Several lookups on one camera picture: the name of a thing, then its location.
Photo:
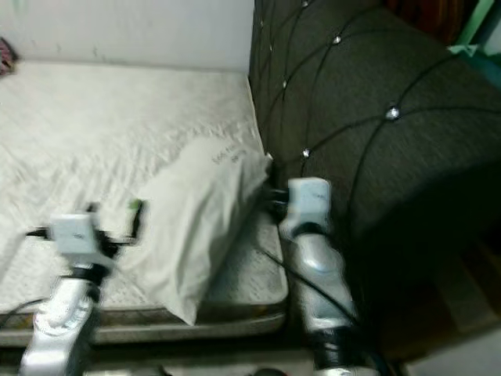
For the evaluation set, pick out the white quilted mattress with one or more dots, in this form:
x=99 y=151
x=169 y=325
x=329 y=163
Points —
x=78 y=141

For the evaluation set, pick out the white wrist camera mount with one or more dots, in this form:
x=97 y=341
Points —
x=309 y=202
x=74 y=236

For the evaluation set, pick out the purple cartoon print blanket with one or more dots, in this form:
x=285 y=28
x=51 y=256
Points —
x=6 y=56

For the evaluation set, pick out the black tufted headboard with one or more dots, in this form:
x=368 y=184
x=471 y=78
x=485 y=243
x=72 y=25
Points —
x=383 y=180

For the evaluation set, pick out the patterned bed base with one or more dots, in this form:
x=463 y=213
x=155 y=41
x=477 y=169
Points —
x=188 y=329

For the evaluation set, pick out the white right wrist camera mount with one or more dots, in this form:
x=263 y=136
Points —
x=309 y=202

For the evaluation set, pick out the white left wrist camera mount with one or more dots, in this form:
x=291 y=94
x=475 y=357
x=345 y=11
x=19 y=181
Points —
x=74 y=236

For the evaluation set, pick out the white pillow green tree print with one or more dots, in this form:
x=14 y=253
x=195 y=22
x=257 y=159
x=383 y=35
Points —
x=203 y=211

